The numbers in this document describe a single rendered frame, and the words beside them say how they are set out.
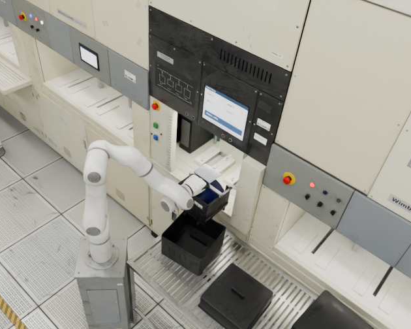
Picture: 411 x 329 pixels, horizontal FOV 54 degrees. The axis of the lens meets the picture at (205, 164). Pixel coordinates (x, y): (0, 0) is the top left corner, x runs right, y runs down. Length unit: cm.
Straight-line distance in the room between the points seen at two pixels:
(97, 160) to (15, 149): 267
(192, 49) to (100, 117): 136
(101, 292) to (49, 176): 178
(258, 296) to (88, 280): 96
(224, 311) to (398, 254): 88
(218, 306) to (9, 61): 295
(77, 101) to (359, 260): 240
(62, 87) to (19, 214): 114
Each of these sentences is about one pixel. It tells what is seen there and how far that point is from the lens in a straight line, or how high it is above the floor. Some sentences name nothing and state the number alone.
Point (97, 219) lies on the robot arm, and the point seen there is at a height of 119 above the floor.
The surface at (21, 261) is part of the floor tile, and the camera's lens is 354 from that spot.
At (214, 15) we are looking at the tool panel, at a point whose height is 205.
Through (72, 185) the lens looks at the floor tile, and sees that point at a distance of 397.
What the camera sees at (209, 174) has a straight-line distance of 221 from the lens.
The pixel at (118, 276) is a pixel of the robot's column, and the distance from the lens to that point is 242.
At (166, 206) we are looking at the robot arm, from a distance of 205.
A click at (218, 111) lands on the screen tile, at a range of 216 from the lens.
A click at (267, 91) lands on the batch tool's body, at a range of 191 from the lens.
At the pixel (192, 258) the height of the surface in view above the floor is 90.
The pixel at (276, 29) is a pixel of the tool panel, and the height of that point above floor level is 211.
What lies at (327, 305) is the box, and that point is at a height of 101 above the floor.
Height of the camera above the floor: 281
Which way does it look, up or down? 43 degrees down
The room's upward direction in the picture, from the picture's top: 7 degrees clockwise
